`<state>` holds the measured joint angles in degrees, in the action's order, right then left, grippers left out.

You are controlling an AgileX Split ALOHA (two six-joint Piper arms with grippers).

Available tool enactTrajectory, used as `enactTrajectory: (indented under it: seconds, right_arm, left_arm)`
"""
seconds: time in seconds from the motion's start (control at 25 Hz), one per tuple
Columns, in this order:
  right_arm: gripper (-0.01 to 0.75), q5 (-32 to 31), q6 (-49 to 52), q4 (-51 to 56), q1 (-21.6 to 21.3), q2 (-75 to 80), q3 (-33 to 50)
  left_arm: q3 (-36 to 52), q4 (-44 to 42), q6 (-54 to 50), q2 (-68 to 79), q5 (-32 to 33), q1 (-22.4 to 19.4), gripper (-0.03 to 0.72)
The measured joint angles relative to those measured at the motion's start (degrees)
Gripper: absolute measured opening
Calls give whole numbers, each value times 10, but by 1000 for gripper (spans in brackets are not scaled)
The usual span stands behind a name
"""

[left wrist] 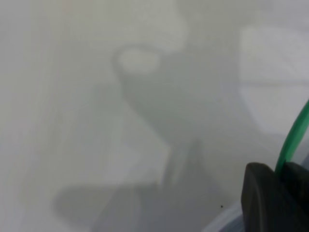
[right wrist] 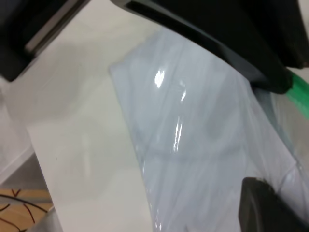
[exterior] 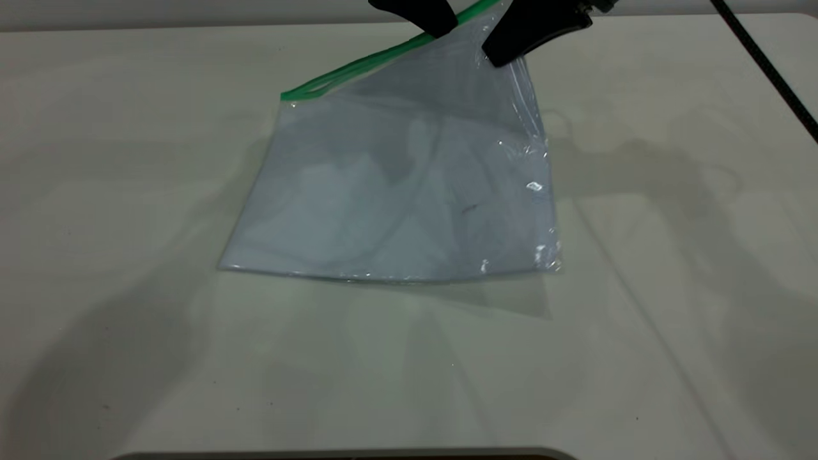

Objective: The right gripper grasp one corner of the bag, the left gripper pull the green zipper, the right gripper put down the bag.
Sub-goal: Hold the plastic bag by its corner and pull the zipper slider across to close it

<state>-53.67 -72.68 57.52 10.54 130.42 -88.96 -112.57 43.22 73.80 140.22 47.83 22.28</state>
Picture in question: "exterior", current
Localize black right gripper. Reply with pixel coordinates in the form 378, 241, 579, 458
369, 0, 618, 68

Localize clear plastic bag green zipper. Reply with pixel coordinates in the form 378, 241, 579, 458
217, 0, 564, 286

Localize white paper sheets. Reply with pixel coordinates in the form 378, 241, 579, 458
221, 118, 555, 282

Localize black rounded base panel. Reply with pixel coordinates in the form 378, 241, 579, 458
109, 447, 580, 460

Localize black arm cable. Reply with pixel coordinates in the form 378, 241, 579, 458
711, 0, 818, 144

